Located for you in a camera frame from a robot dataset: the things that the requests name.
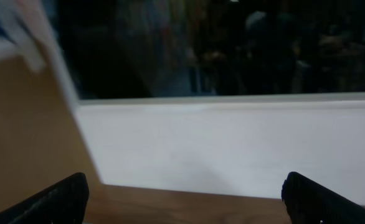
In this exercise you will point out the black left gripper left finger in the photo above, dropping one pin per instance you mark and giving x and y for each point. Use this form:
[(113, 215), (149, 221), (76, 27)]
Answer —
[(61, 203)]

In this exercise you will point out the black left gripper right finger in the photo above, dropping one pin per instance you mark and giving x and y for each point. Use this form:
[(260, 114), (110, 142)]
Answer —
[(308, 202)]

